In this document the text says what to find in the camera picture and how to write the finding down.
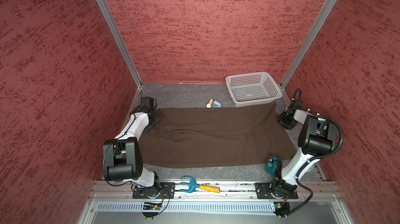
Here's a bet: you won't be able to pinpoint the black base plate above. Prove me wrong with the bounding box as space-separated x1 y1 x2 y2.
255 182 299 200
131 182 176 200

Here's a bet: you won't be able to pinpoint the black corrugated cable hose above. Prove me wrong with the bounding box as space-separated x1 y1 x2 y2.
292 88 344 178

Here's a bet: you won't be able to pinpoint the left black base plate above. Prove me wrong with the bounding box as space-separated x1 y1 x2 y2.
131 182 176 200

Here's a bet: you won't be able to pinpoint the teal small bottle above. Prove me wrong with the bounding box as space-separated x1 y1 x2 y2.
265 155 282 175

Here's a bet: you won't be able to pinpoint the aluminium corner post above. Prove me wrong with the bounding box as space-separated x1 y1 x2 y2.
96 0 143 90
280 0 337 90

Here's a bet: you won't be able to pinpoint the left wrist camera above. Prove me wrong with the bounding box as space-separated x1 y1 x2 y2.
140 97 157 110

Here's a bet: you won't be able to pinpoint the left aluminium corner post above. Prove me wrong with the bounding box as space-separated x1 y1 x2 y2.
96 0 143 90

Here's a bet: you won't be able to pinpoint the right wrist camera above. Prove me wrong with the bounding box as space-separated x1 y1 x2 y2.
290 99 303 108

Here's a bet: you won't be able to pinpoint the white plastic basket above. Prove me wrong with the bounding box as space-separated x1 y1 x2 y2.
226 72 282 107

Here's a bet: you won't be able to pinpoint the white slotted cable duct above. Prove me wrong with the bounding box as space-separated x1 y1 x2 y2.
96 201 275 215

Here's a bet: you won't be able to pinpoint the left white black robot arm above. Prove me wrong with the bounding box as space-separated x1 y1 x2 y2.
103 106 163 199

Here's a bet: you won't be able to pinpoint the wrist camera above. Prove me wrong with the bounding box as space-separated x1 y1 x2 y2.
140 97 157 110
290 99 303 108

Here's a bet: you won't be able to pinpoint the right aluminium corner post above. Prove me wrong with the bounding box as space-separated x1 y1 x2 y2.
280 0 337 90

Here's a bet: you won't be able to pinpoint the blue yellow garden fork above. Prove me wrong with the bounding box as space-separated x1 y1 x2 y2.
176 176 220 193

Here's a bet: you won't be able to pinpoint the brown trousers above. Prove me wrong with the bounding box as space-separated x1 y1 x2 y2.
139 103 296 168

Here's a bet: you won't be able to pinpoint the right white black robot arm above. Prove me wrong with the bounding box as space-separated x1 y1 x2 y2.
266 108 344 199

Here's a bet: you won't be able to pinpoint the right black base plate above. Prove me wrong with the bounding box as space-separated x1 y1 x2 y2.
255 182 299 200

